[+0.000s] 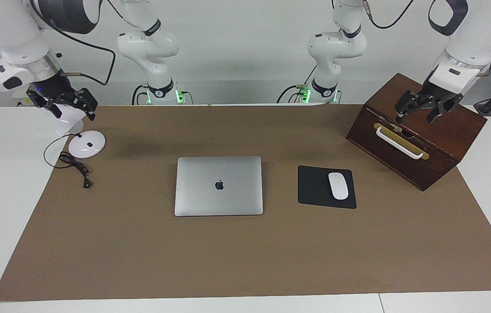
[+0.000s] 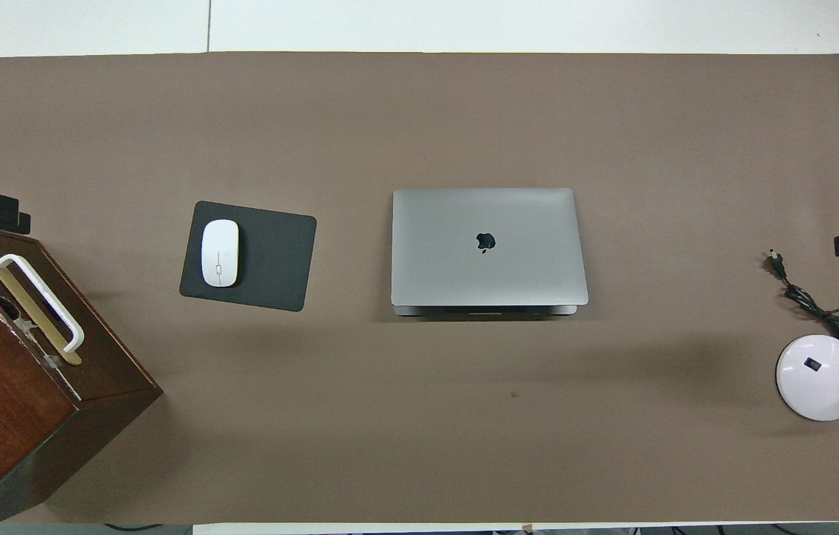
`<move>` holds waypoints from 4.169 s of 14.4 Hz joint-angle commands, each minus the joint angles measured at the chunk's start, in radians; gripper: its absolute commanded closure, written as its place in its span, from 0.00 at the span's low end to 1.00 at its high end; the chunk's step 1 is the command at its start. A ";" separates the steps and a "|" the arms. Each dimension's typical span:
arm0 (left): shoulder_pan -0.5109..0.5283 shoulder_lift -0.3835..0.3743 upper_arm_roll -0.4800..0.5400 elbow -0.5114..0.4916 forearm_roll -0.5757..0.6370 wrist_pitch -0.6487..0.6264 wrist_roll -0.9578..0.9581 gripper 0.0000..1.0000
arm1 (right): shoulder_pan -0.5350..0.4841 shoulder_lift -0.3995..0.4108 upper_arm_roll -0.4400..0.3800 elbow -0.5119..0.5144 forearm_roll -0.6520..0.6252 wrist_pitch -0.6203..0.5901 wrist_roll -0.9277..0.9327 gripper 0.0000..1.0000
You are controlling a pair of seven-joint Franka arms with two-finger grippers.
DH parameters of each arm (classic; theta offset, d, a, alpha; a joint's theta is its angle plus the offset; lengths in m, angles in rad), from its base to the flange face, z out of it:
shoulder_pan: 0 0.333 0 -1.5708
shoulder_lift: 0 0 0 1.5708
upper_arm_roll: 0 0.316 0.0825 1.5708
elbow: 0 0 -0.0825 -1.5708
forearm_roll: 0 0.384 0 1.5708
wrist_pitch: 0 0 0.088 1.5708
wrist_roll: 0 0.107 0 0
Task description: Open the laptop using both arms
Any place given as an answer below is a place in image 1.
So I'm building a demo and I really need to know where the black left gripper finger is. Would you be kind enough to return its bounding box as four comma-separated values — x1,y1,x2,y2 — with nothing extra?
395,90,424,125
427,98,451,124

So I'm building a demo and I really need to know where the white computer mouse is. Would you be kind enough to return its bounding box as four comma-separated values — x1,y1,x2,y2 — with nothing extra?
328,172,349,200

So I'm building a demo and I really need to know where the black left arm base cable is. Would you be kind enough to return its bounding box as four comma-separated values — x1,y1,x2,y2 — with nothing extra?
277,65,317,104

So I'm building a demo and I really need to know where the black lamp power cable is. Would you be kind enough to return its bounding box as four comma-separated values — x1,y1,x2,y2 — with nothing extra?
43,134,93,189

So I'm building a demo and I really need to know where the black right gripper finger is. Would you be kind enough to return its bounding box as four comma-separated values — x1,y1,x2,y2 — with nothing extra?
32,97,62,119
73,88,98,121

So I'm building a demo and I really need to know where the white desk lamp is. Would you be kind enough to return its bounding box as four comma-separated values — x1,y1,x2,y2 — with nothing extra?
54,104,107,159

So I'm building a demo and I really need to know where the dark brown wooden box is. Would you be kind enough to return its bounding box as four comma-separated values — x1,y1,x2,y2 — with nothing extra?
346,73,488,192

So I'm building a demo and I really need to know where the white box handle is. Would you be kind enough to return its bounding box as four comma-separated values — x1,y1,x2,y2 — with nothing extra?
376,126,424,160

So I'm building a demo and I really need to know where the brass handle plate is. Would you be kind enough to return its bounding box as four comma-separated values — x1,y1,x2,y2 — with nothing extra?
374,123,430,160

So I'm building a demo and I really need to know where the silver laptop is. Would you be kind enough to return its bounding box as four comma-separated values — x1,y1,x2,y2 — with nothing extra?
174,156,264,216

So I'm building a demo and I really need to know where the black right arm base cable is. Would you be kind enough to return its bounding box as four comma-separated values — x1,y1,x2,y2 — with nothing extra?
131,84,151,105

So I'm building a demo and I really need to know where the brown table mat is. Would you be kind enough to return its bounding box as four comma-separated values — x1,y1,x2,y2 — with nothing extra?
0,104,491,302

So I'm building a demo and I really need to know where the black mouse pad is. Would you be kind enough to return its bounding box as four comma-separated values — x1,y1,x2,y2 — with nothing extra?
297,165,357,210

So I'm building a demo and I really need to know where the black arm base cable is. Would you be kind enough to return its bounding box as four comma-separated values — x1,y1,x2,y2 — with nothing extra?
277,65,317,104
131,84,151,105

